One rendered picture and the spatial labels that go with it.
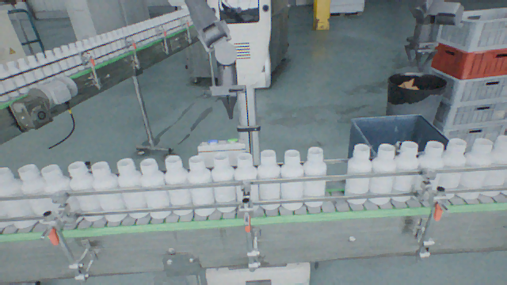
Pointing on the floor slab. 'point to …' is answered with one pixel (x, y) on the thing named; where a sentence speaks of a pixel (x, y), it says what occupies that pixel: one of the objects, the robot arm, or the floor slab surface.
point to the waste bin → (427, 105)
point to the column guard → (322, 15)
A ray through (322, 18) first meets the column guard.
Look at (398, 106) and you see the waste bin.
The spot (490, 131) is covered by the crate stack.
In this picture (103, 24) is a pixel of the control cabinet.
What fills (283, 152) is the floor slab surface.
